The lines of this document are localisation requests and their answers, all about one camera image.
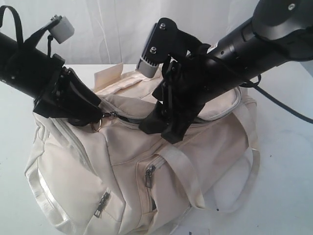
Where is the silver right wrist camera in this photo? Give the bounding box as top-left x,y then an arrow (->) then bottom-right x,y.
136,18 -> 187,78

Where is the cream fabric duffel bag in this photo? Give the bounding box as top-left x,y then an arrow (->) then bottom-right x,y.
25,64 -> 260,235

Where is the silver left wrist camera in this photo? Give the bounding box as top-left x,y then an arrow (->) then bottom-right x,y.
48,15 -> 75,44

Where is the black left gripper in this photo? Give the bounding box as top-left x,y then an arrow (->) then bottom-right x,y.
14,53 -> 103,128

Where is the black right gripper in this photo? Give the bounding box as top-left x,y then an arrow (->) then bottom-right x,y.
139,44 -> 235,143

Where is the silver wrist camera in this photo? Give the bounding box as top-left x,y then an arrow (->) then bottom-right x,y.
48,15 -> 75,44
136,18 -> 187,78

